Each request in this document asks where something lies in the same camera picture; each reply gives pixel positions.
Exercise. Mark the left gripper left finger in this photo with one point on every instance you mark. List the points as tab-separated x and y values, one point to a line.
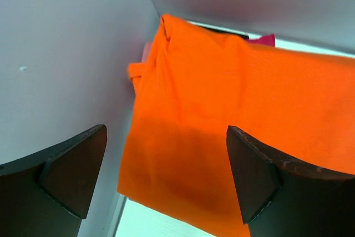
48	193

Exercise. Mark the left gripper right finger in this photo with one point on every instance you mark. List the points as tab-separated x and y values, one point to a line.
280	195

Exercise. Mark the orange polo shirt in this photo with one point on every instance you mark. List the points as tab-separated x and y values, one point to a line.
193	85

